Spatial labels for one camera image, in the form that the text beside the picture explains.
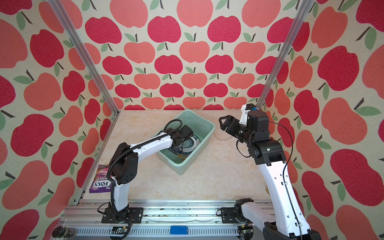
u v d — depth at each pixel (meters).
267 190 0.82
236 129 0.56
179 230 0.70
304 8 0.69
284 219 0.36
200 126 0.96
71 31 0.77
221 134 1.08
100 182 0.82
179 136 0.68
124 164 0.51
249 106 0.58
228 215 0.73
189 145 0.94
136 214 0.75
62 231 0.62
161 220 0.73
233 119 0.56
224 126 0.58
